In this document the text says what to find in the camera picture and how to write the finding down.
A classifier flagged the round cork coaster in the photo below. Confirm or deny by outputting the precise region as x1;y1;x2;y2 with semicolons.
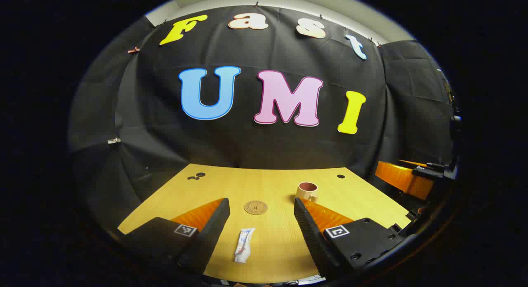
243;200;269;215

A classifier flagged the white toothpaste tube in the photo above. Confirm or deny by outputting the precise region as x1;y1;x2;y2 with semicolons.
234;228;256;263

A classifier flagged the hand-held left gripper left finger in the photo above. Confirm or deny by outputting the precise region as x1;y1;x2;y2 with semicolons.
118;198;231;275

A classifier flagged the beige cup with handle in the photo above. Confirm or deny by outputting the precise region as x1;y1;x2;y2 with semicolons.
295;182;319;203

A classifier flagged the wooden desktop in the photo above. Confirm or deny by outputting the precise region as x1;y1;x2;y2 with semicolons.
118;163;413;284

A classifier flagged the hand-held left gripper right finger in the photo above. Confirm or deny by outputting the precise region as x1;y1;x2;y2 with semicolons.
294;198;407;279

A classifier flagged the black backdrop cloth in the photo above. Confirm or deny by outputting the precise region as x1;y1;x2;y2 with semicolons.
68;5;458;238

